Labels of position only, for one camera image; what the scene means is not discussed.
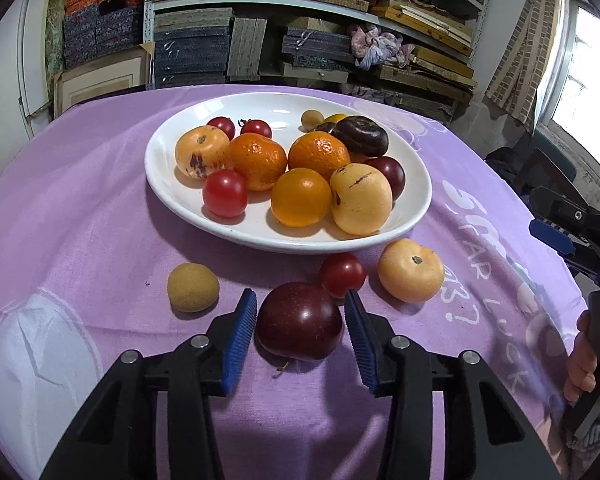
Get bright window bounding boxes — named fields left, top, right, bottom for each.
left=535, top=0, right=600, bottom=181

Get large dark red plum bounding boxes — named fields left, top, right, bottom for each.
left=256, top=281, right=344, bottom=362

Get metal shelving rack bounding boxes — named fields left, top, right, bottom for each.
left=142, top=0, right=496, bottom=121

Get white leaning panels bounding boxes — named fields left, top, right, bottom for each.
left=17, top=0, right=56, bottom=141

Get stack of dark ribboned boxes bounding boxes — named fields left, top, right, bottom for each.
left=280, top=25, right=361, bottom=83

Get small orange mandarin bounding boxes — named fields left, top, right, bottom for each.
left=287, top=131, right=352, bottom=183

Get upright grey boxes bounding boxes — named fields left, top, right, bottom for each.
left=227, top=17, right=268, bottom=81

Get stack of dark blue boxes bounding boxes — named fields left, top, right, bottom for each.
left=152, top=27, right=231, bottom=88

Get stack of blue patterned boxes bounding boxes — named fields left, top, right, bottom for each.
left=62, top=5, right=145, bottom=68

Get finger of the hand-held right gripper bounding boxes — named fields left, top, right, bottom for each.
left=530, top=186, right=600, bottom=233
left=529, top=219, right=600, bottom=281

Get purple printed tablecloth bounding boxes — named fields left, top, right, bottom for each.
left=0, top=85, right=588, bottom=480

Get person's right hand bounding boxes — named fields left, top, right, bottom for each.
left=564, top=310, right=600, bottom=403

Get dark wooden chair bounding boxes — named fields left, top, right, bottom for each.
left=485, top=147, right=581, bottom=201

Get beige framed picture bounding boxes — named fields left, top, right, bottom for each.
left=53, top=42, right=156, bottom=118

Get red cherry tomato with stem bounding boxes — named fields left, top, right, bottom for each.
left=238, top=118, right=273, bottom=140

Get orange patterned box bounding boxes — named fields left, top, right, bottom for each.
left=64, top=0, right=145, bottom=16

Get large orange mandarin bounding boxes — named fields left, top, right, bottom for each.
left=225, top=133, right=288, bottom=192

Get green marbled panel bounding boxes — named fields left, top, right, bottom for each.
left=45, top=0, right=68, bottom=81

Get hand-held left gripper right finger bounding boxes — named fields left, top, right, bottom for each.
left=343, top=290, right=563, bottom=480

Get stack of grey flat boxes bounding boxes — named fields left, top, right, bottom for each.
left=154, top=7, right=233, bottom=31

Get crumpled pink cloth bundle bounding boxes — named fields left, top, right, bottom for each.
left=347, top=22, right=416, bottom=71

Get brick patterned curtain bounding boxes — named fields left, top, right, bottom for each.
left=484, top=0, right=573, bottom=133

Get large dark water chestnut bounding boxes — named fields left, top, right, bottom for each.
left=333, top=115, right=390, bottom=157

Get small dark red plum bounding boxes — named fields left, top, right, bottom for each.
left=364, top=156, right=406, bottom=202

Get purple striped pepino melon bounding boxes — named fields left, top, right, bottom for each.
left=174, top=126, right=231, bottom=181

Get stack of wooden frames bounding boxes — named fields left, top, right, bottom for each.
left=370, top=0, right=478, bottom=111

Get white oval plate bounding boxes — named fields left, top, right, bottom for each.
left=144, top=92, right=433, bottom=255

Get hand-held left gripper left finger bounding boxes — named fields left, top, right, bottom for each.
left=40, top=288, right=258, bottom=480

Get large yellow pepino melon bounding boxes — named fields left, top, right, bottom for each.
left=329, top=163, right=394, bottom=236

